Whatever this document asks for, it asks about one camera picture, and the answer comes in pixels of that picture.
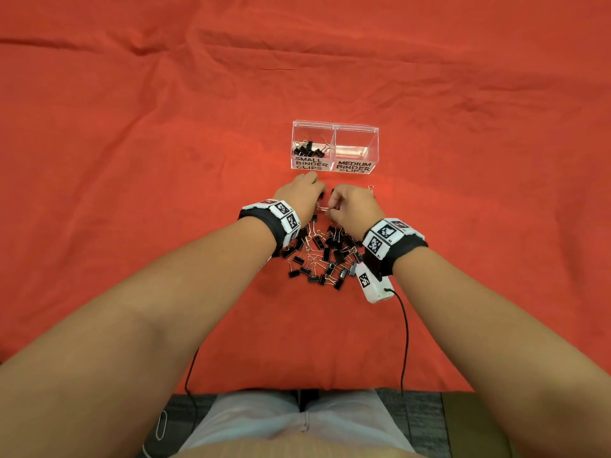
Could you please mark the person's left hand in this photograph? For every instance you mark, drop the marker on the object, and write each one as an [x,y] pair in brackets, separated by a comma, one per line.
[298,195]

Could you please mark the person's right hand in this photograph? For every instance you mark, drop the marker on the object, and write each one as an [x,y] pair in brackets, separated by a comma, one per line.
[355,212]

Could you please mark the person's right fingers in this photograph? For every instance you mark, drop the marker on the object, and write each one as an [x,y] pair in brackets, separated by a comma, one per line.
[333,201]

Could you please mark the person's left fingers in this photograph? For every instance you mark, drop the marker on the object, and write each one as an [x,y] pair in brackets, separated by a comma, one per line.
[318,188]

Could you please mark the small black binder clip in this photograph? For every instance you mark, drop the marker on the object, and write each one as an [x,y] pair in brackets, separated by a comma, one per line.
[324,209]

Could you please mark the person's left forearm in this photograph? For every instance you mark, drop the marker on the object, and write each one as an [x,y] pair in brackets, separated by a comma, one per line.
[143,329]

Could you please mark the person's right forearm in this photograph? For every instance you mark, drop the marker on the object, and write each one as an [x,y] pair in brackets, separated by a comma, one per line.
[501,338]

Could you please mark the bunch of small binder clips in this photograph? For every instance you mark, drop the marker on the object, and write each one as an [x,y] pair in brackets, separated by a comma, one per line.
[309,149]

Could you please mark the left wristband with marker tags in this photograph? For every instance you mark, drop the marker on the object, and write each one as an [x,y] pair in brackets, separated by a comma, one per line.
[279,217]

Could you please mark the wristband with marker tags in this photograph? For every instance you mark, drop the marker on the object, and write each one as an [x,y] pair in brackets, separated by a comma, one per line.
[279,217]
[389,240]

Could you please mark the clear two-compartment plastic box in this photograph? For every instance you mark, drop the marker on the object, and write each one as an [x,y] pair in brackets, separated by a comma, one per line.
[351,150]

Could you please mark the pile of black binder clips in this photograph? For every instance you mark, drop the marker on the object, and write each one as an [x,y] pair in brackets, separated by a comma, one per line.
[324,257]

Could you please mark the right wristband with marker tags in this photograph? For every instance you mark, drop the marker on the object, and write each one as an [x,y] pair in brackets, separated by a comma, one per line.
[389,240]

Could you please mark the red cloth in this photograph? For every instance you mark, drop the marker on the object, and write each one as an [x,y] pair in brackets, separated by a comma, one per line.
[143,138]

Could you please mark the person's grey shorts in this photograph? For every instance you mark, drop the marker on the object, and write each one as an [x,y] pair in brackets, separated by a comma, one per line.
[267,414]

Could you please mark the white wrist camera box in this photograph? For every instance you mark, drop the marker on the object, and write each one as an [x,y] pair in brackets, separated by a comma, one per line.
[374,283]

